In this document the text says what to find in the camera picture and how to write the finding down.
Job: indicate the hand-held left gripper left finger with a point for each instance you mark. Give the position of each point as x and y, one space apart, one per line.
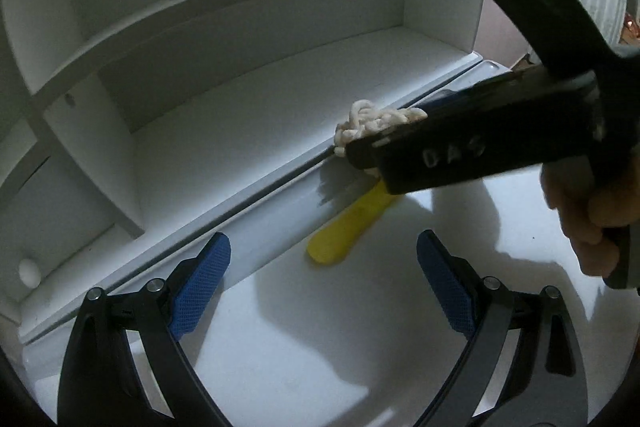
200 287

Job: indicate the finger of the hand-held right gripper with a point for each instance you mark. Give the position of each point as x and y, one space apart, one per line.
450 99
365 152

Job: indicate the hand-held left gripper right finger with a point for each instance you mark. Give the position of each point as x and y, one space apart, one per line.
447 287

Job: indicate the white noodle clump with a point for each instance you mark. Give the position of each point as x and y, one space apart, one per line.
367 124

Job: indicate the yellow oblong plastic piece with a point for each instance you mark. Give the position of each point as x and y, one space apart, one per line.
340 237

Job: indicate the person's right hand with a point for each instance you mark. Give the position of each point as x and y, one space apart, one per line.
575 207

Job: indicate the white drawer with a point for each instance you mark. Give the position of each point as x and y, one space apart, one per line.
65 227

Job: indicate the white shelf unit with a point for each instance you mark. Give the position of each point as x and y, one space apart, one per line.
225 57

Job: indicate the round white drawer knob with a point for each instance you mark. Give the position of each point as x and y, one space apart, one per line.
28 273

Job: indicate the brown object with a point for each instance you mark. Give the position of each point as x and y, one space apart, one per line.
631 29

